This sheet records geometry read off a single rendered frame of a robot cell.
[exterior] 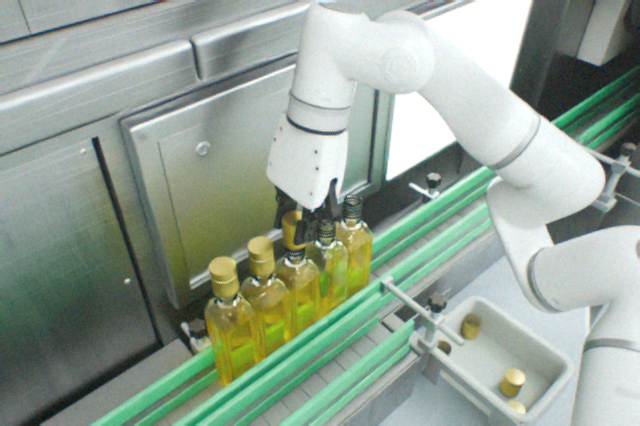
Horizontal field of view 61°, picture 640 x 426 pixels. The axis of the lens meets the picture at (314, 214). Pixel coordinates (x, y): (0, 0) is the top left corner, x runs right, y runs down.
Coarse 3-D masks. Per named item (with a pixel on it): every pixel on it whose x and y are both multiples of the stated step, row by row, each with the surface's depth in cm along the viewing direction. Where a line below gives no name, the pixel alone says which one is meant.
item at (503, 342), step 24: (456, 312) 103; (480, 312) 107; (504, 312) 103; (480, 336) 108; (504, 336) 105; (528, 336) 100; (456, 360) 104; (480, 360) 104; (504, 360) 104; (528, 360) 102; (552, 360) 98; (480, 384) 92; (528, 384) 100; (552, 384) 99; (504, 408) 89; (528, 408) 96
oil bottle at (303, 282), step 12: (276, 264) 80; (312, 264) 79; (288, 276) 78; (300, 276) 78; (312, 276) 79; (288, 288) 78; (300, 288) 79; (312, 288) 81; (300, 300) 80; (312, 300) 83; (300, 312) 82; (312, 312) 85; (300, 324) 84; (312, 324) 87
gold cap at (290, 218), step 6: (294, 210) 75; (288, 216) 74; (294, 216) 74; (300, 216) 74; (282, 222) 73; (288, 222) 73; (294, 222) 73; (282, 228) 75; (288, 228) 73; (294, 228) 73; (288, 234) 74; (288, 240) 74; (288, 246) 75; (294, 246) 75; (300, 246) 75
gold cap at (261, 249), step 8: (256, 240) 72; (264, 240) 72; (248, 248) 71; (256, 248) 71; (264, 248) 71; (272, 248) 72; (256, 256) 71; (264, 256) 71; (272, 256) 72; (256, 264) 72; (264, 264) 72; (272, 264) 73; (256, 272) 73; (264, 272) 73
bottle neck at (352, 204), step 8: (344, 200) 82; (352, 200) 83; (360, 200) 82; (344, 208) 82; (352, 208) 81; (360, 208) 82; (344, 216) 83; (352, 216) 82; (360, 216) 83; (344, 224) 84; (352, 224) 83; (360, 224) 84
